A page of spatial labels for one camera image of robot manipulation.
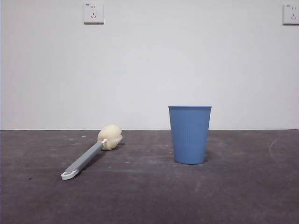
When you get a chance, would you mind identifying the blue ribbed plastic cup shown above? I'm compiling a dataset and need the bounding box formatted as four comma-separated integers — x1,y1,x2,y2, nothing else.
168,105,213,165

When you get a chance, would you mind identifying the grey-handled sponge cup brush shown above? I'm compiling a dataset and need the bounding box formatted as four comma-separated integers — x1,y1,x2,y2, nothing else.
61,124,123,181

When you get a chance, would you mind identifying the white wall socket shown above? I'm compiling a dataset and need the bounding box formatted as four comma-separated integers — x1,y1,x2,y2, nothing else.
282,4,299,26
83,2,105,25

